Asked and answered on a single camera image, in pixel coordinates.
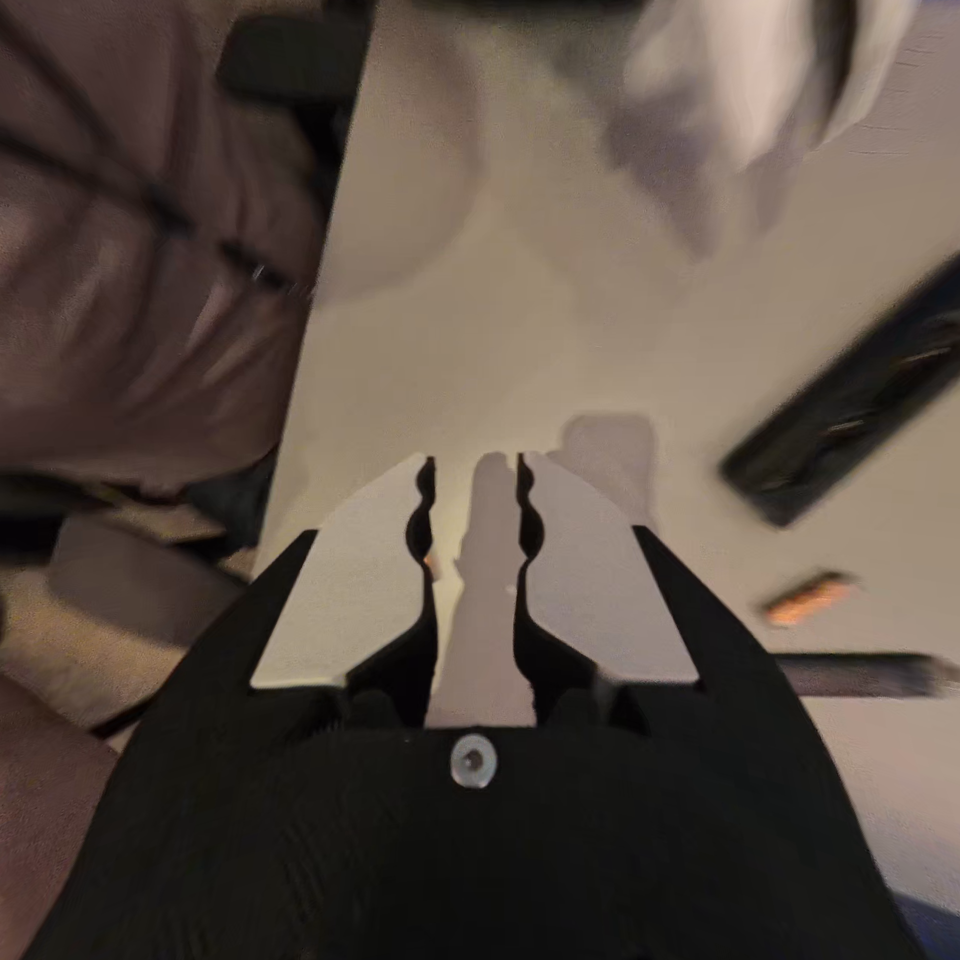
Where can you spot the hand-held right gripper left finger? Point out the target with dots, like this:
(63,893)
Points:
(345,600)

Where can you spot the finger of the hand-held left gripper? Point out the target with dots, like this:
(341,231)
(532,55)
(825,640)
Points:
(720,60)
(885,37)

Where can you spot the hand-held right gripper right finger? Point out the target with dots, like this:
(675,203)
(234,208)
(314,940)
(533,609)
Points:
(600,600)

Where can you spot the orange aaa battery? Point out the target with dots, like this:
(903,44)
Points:
(806,598)

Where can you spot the black remote battery cover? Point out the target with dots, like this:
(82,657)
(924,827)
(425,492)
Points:
(862,673)

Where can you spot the black remote control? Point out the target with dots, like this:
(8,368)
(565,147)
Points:
(840,420)

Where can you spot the black chair armrest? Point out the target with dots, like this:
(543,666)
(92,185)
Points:
(292,56)

